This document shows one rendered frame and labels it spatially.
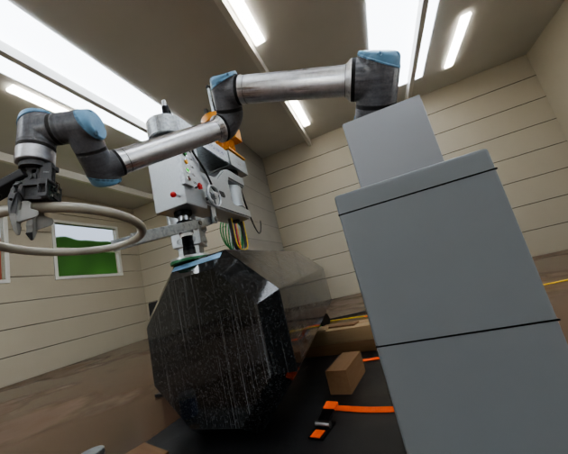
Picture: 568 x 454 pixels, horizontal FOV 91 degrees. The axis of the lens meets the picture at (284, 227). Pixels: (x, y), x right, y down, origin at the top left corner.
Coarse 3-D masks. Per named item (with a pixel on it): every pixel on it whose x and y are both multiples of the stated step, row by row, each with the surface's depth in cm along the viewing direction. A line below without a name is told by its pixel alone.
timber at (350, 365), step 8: (344, 352) 173; (352, 352) 170; (360, 352) 169; (336, 360) 162; (344, 360) 158; (352, 360) 155; (360, 360) 165; (328, 368) 151; (336, 368) 148; (344, 368) 146; (352, 368) 151; (360, 368) 161; (328, 376) 148; (336, 376) 146; (344, 376) 144; (352, 376) 148; (360, 376) 158; (328, 384) 148; (336, 384) 146; (344, 384) 143; (352, 384) 145; (336, 392) 145; (344, 392) 143; (352, 392) 142
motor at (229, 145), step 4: (212, 112) 231; (204, 116) 233; (208, 116) 230; (204, 120) 232; (208, 120) 231; (236, 132) 234; (236, 136) 232; (240, 136) 240; (232, 140) 234; (236, 140) 235; (240, 140) 238; (220, 144) 225; (224, 144) 226; (228, 144) 228; (232, 144) 231; (224, 148) 219; (228, 148) 218; (232, 148) 231; (236, 152) 230; (240, 156) 235
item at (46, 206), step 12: (36, 204) 75; (48, 204) 76; (60, 204) 78; (72, 204) 79; (84, 204) 81; (0, 216) 74; (108, 216) 87; (120, 216) 90; (132, 216) 94; (144, 228) 104; (132, 240) 114; (12, 252) 99; (24, 252) 102; (36, 252) 105; (48, 252) 108; (60, 252) 111; (72, 252) 113; (84, 252) 115; (96, 252) 117
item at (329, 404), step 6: (330, 402) 126; (336, 402) 125; (324, 408) 124; (330, 408) 123; (324, 414) 120; (330, 414) 119; (318, 420) 118; (324, 420) 117; (330, 420) 117; (318, 426) 117; (324, 426) 115; (330, 426) 115; (312, 432) 114; (318, 432) 112; (324, 432) 112; (312, 438) 111; (318, 438) 109; (324, 438) 109
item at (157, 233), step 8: (176, 224) 143; (184, 224) 150; (192, 224) 157; (200, 224) 163; (208, 224) 173; (136, 232) 117; (152, 232) 126; (160, 232) 131; (168, 232) 136; (176, 232) 141; (120, 240) 122; (144, 240) 120; (152, 240) 126
